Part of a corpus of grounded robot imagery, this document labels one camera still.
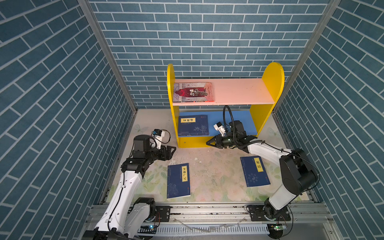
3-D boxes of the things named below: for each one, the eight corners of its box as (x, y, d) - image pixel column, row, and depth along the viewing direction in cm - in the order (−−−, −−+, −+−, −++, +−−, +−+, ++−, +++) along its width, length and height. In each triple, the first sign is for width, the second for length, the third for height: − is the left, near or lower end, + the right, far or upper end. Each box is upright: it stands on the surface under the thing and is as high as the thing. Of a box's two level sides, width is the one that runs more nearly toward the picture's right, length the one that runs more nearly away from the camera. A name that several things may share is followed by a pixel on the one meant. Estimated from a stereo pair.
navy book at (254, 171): (246, 186, 85) (247, 185, 83) (240, 157, 97) (241, 155, 95) (269, 187, 85) (270, 185, 83) (260, 157, 97) (261, 155, 95)
